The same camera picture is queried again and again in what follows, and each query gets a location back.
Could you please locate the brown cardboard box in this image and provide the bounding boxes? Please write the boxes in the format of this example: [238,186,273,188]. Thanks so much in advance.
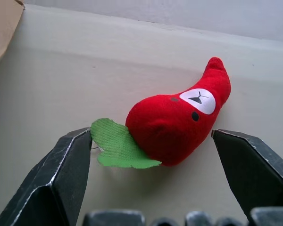
[0,0,26,69]

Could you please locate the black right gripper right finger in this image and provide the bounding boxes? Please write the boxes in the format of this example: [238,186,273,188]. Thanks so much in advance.
[211,128,283,221]

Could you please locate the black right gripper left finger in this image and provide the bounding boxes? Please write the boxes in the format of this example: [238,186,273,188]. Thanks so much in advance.
[0,127,93,226]

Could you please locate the red chili pepper plush toy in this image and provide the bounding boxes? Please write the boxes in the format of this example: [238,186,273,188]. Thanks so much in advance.
[90,56,232,169]

